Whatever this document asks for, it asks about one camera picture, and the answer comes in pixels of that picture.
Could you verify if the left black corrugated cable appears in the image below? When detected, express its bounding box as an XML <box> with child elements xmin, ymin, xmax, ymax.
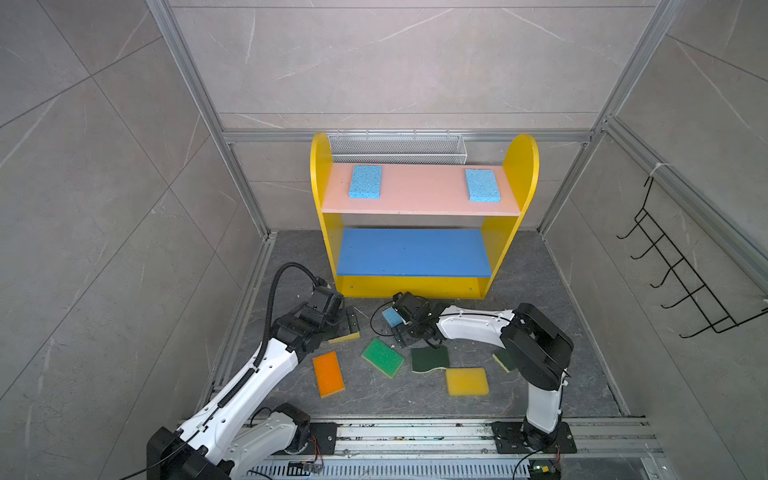
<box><xmin>254</xmin><ymin>262</ymin><xmax>328</xmax><ymax>367</ymax></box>

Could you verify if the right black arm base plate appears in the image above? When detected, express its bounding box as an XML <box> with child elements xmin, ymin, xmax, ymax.
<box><xmin>491</xmin><ymin>421</ymin><xmax>577</xmax><ymax>454</ymax></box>

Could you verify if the large yellow sponge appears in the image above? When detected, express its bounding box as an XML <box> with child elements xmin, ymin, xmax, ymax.
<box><xmin>445</xmin><ymin>368</ymin><xmax>490</xmax><ymax>396</ymax></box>

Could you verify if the right dark green wavy sponge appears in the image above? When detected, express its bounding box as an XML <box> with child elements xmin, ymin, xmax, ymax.
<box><xmin>492</xmin><ymin>349</ymin><xmax>517</xmax><ymax>373</ymax></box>

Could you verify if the aluminium rail base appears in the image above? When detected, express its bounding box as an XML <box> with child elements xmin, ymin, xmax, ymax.
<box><xmin>229</xmin><ymin>418</ymin><xmax>675</xmax><ymax>479</ymax></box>

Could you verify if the dark green wavy sponge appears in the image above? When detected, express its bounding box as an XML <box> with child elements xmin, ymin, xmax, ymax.
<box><xmin>492</xmin><ymin>349</ymin><xmax>517</xmax><ymax>373</ymax></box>
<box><xmin>411</xmin><ymin>346</ymin><xmax>450</xmax><ymax>374</ymax></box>

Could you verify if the yellow shelf with coloured boards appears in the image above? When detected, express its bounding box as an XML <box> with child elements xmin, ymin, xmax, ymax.
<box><xmin>310</xmin><ymin>133</ymin><xmax>540</xmax><ymax>299</ymax></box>

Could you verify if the small yellow sponge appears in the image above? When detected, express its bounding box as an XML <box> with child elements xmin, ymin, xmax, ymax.
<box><xmin>328</xmin><ymin>331</ymin><xmax>360</xmax><ymax>344</ymax></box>

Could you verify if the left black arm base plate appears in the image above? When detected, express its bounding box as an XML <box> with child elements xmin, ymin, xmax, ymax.
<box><xmin>285</xmin><ymin>422</ymin><xmax>339</xmax><ymax>456</ymax></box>

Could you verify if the orange yellow sponge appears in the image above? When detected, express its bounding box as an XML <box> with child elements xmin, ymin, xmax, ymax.
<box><xmin>312</xmin><ymin>352</ymin><xmax>345</xmax><ymax>398</ymax></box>

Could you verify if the black wire hook rack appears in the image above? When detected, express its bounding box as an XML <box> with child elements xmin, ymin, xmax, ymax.
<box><xmin>616</xmin><ymin>176</ymin><xmax>767</xmax><ymax>339</ymax></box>

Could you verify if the light blue sponge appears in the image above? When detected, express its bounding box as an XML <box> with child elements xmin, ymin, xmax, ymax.
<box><xmin>464</xmin><ymin>169</ymin><xmax>501</xmax><ymax>203</ymax></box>
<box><xmin>382</xmin><ymin>307</ymin><xmax>404</xmax><ymax>329</ymax></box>
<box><xmin>348</xmin><ymin>165</ymin><xmax>382</xmax><ymax>199</ymax></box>

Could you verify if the bright green yellow sponge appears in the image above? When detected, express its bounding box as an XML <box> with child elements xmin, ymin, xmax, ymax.
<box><xmin>361</xmin><ymin>338</ymin><xmax>405</xmax><ymax>378</ymax></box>

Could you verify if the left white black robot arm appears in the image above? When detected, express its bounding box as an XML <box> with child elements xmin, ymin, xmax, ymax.
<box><xmin>146</xmin><ymin>286</ymin><xmax>344</xmax><ymax>479</ymax></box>

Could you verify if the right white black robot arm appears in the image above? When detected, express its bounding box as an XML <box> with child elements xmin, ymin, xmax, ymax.
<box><xmin>383</xmin><ymin>293</ymin><xmax>574</xmax><ymax>450</ymax></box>

